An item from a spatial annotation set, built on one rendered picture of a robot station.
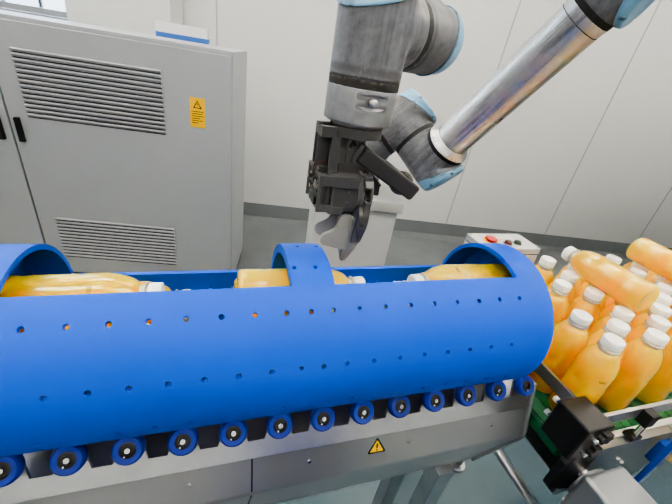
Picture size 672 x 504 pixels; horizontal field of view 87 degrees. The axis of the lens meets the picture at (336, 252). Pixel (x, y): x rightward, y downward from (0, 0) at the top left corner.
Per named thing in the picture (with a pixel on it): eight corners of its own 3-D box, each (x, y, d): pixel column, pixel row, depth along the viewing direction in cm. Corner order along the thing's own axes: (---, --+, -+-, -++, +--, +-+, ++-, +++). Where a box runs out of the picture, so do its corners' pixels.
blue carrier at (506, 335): (52, 350, 67) (10, 211, 54) (443, 319, 94) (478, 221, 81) (-39, 513, 44) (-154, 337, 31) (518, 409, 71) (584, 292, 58)
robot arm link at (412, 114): (375, 124, 133) (415, 93, 128) (399, 160, 131) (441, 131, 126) (366, 110, 119) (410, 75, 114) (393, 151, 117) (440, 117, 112)
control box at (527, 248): (456, 260, 113) (467, 232, 108) (506, 259, 119) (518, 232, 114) (475, 278, 105) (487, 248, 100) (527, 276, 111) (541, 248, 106)
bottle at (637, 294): (650, 282, 76) (576, 241, 91) (626, 307, 78) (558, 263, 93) (662, 290, 79) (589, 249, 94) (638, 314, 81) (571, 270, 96)
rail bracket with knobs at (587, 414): (529, 423, 75) (551, 391, 70) (555, 418, 77) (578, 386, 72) (567, 471, 67) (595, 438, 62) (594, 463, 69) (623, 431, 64)
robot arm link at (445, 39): (438, -20, 52) (393, -46, 43) (483, 40, 50) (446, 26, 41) (395, 36, 58) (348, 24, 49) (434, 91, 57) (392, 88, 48)
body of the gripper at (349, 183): (304, 196, 54) (313, 114, 49) (356, 198, 57) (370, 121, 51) (315, 217, 48) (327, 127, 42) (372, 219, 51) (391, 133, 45)
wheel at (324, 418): (314, 399, 62) (317, 402, 61) (336, 407, 64) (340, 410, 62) (304, 424, 61) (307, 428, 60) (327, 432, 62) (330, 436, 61)
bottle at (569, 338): (550, 397, 81) (591, 338, 72) (520, 377, 85) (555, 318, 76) (561, 383, 85) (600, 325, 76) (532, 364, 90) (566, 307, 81)
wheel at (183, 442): (176, 418, 56) (175, 422, 54) (204, 427, 57) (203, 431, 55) (162, 448, 54) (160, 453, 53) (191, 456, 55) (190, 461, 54)
